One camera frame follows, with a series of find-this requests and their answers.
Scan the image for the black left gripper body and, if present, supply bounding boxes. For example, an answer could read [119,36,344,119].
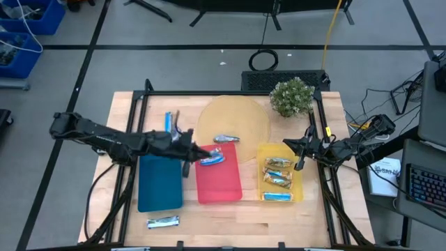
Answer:
[146,128,194,178]

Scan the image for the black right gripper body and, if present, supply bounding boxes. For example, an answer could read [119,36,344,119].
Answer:
[294,127,335,172]

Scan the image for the orange Chewy granola bar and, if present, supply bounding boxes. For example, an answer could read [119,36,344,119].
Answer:
[263,173,293,190]

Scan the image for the dark granola bar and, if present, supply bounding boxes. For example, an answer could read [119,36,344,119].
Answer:
[172,109,184,142]

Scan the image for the silver blue granola bar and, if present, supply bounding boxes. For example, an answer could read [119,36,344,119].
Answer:
[146,215,180,229]

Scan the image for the yellow plastic bin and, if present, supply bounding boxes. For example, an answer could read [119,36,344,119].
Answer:
[256,142,305,203]

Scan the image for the pink plastic bin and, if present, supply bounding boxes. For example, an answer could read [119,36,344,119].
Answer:
[194,142,244,205]

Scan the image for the blue rectangular mat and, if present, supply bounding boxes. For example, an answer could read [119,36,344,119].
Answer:
[137,153,184,213]

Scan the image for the round woven straw placemat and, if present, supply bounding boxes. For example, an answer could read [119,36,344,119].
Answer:
[195,94,272,164]

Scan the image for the potted plant in black pot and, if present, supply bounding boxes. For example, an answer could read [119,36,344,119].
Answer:
[268,76,316,119]

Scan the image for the black perforated computer case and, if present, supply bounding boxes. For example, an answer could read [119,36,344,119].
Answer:
[240,69,331,92]

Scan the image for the white booklet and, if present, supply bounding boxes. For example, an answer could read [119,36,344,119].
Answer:
[367,156,401,198]

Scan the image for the grey desk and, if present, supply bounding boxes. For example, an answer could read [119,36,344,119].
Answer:
[417,59,446,147]
[395,138,446,231]

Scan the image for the black backlit keyboard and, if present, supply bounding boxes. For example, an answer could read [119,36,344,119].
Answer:
[406,162,446,210]

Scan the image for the black partition curtain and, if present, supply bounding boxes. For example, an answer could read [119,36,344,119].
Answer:
[123,0,355,32]

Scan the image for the blue storage crate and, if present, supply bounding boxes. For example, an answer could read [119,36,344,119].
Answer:
[0,0,66,36]
[0,31,43,80]

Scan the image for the black table frame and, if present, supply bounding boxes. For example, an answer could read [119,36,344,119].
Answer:
[78,78,376,247]

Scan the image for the coiled black cable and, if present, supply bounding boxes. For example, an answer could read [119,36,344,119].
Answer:
[247,48,279,73]

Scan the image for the yellow cable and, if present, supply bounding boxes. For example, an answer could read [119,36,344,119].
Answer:
[320,0,344,70]

